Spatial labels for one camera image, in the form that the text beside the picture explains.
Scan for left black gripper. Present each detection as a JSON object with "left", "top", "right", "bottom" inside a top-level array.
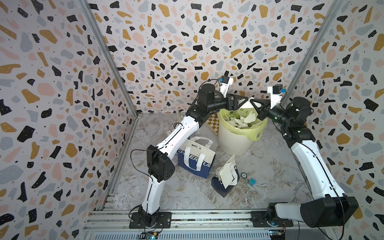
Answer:
[{"left": 207, "top": 93, "right": 250, "bottom": 115}]

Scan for torn receipt scrap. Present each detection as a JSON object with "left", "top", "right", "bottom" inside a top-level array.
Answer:
[{"left": 244, "top": 112, "right": 257, "bottom": 124}]

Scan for navy white tote bag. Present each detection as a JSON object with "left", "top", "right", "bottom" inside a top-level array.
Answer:
[{"left": 178, "top": 137, "right": 216, "bottom": 179}]

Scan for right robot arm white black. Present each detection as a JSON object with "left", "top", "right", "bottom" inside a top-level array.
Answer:
[{"left": 250, "top": 97, "right": 359, "bottom": 228}]

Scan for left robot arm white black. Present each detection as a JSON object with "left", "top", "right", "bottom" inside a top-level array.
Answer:
[{"left": 138, "top": 84, "right": 248, "bottom": 227}]

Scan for paper scraps in bin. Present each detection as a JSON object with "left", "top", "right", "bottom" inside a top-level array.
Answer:
[{"left": 224, "top": 109, "right": 258, "bottom": 129}]

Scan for yellow-green bin liner bag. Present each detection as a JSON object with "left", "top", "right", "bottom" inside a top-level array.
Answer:
[{"left": 218, "top": 101, "right": 268, "bottom": 142}]

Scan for wooden checkerboard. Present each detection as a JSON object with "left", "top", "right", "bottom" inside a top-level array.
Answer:
[{"left": 205, "top": 113, "right": 220, "bottom": 135}]

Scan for white plastic trash bin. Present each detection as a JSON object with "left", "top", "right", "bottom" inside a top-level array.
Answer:
[{"left": 218, "top": 114, "right": 268, "bottom": 156}]

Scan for small teal cube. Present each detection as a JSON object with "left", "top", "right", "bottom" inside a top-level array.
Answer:
[{"left": 248, "top": 178, "right": 256, "bottom": 186}]

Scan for near navy tote bag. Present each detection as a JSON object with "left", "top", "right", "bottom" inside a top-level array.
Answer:
[{"left": 211, "top": 155, "right": 240, "bottom": 198}]

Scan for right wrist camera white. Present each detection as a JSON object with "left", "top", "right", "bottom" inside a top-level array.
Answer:
[{"left": 267, "top": 84, "right": 286, "bottom": 109}]

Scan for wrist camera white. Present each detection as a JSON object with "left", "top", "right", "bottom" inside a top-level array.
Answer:
[
  {"left": 267, "top": 84, "right": 286, "bottom": 109},
  {"left": 219, "top": 76, "right": 234, "bottom": 98}
]

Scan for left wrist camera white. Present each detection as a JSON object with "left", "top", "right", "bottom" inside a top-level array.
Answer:
[{"left": 219, "top": 76, "right": 234, "bottom": 98}]

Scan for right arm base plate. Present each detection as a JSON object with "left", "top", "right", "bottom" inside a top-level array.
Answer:
[{"left": 251, "top": 210, "right": 294, "bottom": 228}]

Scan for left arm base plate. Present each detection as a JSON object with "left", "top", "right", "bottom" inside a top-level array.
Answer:
[{"left": 129, "top": 212, "right": 172, "bottom": 229}]

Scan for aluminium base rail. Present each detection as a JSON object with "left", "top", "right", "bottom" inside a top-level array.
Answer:
[{"left": 84, "top": 210, "right": 340, "bottom": 240}]

